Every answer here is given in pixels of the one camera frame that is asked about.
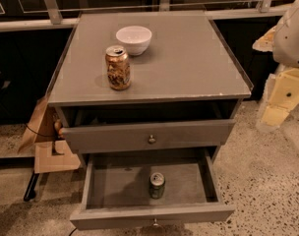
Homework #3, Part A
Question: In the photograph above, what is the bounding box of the brown paper bag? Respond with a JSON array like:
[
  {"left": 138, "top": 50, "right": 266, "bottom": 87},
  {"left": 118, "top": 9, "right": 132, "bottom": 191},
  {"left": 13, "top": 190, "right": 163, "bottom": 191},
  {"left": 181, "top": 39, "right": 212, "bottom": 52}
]
[{"left": 18, "top": 95, "right": 56, "bottom": 153}]

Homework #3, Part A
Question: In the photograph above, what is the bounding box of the metal window railing frame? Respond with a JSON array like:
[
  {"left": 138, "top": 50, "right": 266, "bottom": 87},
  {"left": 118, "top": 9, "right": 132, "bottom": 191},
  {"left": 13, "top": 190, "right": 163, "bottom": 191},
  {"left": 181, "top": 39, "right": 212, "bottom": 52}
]
[{"left": 0, "top": 0, "right": 294, "bottom": 32}]

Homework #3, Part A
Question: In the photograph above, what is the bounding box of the gold brown soda can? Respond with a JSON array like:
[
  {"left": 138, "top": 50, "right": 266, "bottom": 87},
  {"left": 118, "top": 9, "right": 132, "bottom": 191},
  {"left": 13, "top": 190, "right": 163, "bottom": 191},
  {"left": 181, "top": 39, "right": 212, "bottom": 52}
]
[{"left": 105, "top": 45, "right": 131, "bottom": 90}]

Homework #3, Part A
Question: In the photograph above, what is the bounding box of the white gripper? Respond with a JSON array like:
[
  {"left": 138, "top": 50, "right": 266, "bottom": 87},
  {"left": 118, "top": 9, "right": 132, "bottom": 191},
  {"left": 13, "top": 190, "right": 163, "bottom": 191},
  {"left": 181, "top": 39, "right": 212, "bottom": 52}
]
[{"left": 262, "top": 68, "right": 299, "bottom": 127}]

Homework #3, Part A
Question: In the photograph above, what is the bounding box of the white ceramic bowl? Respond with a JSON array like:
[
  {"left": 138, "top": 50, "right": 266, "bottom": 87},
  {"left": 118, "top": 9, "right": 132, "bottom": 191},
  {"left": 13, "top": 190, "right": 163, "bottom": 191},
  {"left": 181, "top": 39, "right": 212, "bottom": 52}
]
[{"left": 116, "top": 26, "right": 152, "bottom": 56}]

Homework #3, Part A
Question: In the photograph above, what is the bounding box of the grey drawer cabinet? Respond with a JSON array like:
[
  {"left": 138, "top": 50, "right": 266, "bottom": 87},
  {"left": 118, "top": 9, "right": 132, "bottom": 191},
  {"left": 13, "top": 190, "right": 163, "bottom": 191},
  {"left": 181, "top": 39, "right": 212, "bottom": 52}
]
[{"left": 45, "top": 10, "right": 255, "bottom": 169}]

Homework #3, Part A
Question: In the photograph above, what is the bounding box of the grey open middle drawer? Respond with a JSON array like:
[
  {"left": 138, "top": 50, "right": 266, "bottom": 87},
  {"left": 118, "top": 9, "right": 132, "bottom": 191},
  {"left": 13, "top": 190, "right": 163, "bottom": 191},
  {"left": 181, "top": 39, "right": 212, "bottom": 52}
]
[{"left": 70, "top": 148, "right": 234, "bottom": 230}]

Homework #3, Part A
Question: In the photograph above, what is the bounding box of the black cable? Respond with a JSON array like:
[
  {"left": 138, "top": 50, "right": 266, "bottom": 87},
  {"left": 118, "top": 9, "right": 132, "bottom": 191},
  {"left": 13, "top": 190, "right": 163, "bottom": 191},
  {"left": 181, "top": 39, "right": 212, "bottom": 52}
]
[{"left": 24, "top": 123, "right": 59, "bottom": 139}]

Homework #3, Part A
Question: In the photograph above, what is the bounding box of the green soda can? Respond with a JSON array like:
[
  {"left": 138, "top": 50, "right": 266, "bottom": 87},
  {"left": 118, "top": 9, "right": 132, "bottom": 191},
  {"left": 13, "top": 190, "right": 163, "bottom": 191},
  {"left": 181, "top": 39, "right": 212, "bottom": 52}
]
[{"left": 149, "top": 172, "right": 165, "bottom": 199}]

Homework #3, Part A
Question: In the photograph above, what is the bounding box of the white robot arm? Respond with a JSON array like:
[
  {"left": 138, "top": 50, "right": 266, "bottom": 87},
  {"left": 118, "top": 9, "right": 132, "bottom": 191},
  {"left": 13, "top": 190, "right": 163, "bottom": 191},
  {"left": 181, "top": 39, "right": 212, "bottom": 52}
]
[{"left": 252, "top": 0, "right": 299, "bottom": 130}]

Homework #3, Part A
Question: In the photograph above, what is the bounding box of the grey top drawer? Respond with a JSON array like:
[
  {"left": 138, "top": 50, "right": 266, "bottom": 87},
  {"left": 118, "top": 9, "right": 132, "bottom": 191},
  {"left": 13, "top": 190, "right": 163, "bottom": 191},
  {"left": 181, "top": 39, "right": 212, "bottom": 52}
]
[{"left": 62, "top": 119, "right": 235, "bottom": 153}]

